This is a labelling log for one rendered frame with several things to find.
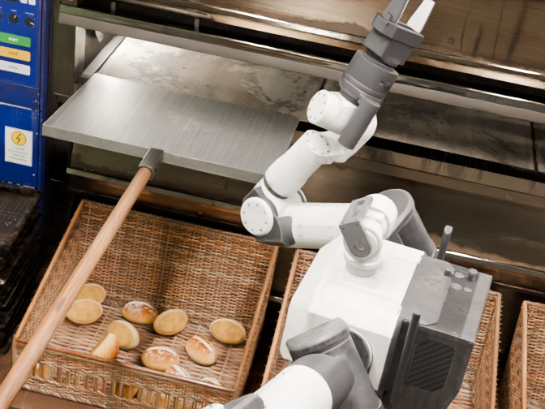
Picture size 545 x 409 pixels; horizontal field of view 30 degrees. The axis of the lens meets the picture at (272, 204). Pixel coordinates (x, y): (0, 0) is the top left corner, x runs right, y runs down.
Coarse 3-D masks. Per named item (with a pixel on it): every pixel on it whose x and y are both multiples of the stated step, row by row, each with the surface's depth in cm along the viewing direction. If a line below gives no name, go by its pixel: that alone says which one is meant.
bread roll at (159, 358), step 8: (144, 352) 259; (152, 352) 258; (160, 352) 258; (168, 352) 258; (176, 352) 261; (144, 360) 259; (152, 360) 258; (160, 360) 258; (168, 360) 258; (176, 360) 259; (152, 368) 259; (160, 368) 258
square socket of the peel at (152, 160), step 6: (150, 150) 229; (156, 150) 230; (162, 150) 230; (144, 156) 227; (150, 156) 227; (156, 156) 227; (162, 156) 230; (144, 162) 224; (150, 162) 225; (156, 162) 225; (150, 168) 223; (156, 168) 226
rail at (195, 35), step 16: (96, 16) 234; (112, 16) 233; (160, 32) 233; (176, 32) 232; (192, 32) 231; (240, 48) 231; (256, 48) 230; (272, 48) 230; (320, 64) 230; (336, 64) 229; (400, 80) 228; (416, 80) 228; (432, 80) 227; (464, 96) 227; (480, 96) 227; (496, 96) 226; (512, 96) 227; (544, 112) 226
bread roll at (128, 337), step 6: (114, 324) 265; (120, 324) 264; (126, 324) 264; (108, 330) 265; (114, 330) 264; (120, 330) 263; (126, 330) 263; (132, 330) 263; (120, 336) 263; (126, 336) 262; (132, 336) 262; (138, 336) 263; (120, 342) 262; (126, 342) 262; (132, 342) 261; (138, 342) 263; (126, 348) 263; (132, 348) 263
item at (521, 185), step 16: (80, 80) 261; (304, 128) 256; (320, 128) 258; (368, 144) 254; (384, 144) 255; (400, 144) 256; (384, 160) 255; (400, 160) 254; (416, 160) 253; (432, 160) 252; (448, 160) 253; (464, 160) 254; (480, 160) 256; (448, 176) 254; (464, 176) 253; (480, 176) 252; (496, 176) 251; (512, 176) 251; (528, 176) 252; (544, 176) 253; (528, 192) 252; (544, 192) 251
